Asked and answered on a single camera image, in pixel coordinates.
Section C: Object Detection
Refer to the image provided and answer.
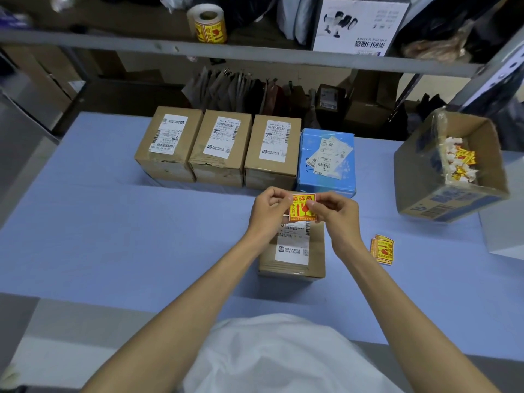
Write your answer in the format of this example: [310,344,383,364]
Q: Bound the person's left hand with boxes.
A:
[247,186,296,243]

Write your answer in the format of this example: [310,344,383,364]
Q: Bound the person's right hand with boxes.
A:
[306,191,364,259]

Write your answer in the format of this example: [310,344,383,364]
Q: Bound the yellow red warning sticker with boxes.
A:
[288,193,319,222]

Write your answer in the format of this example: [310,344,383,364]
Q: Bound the person's left forearm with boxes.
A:
[81,232,273,393]

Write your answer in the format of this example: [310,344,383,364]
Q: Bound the person's right forearm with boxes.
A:
[331,241,502,393]

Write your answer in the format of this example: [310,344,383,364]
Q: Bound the blue box with white labels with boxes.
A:
[296,127,357,198]

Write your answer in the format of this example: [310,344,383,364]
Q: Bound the labelled cardboard parcel box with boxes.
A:
[244,114,302,191]
[134,106,204,184]
[188,109,253,188]

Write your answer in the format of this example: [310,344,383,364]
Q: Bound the small labelled cardboard box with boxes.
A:
[258,219,326,280]

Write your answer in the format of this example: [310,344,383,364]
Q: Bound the small stack of yellow stickers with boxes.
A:
[370,235,395,266]

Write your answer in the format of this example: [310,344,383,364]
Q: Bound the brown cardboard box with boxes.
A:
[345,100,395,129]

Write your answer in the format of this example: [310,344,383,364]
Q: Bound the dark box with white label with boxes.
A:
[314,83,349,116]

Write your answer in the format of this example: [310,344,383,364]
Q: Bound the open cardboard box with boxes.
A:
[394,110,511,223]

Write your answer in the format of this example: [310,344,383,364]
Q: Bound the row of dark foil packets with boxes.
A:
[181,67,296,118]

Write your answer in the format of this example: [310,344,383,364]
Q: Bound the person's white shirt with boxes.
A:
[182,314,405,393]

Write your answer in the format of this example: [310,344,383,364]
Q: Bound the grey metal shelf rack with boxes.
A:
[0,28,524,113]

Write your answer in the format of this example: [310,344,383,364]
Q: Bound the blue table cover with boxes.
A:
[0,111,524,362]

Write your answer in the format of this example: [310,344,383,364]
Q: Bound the grey plastic bags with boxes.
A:
[277,0,321,40]

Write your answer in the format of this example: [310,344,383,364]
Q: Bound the white printed product box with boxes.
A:
[310,0,411,58]

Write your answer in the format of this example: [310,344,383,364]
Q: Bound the roll of yellow warning stickers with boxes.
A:
[187,3,228,45]

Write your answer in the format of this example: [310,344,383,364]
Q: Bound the clear plastic bag with contents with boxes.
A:
[402,19,476,62]

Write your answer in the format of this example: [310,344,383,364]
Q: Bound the stacked brown cardboard cartons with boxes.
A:
[0,45,87,131]

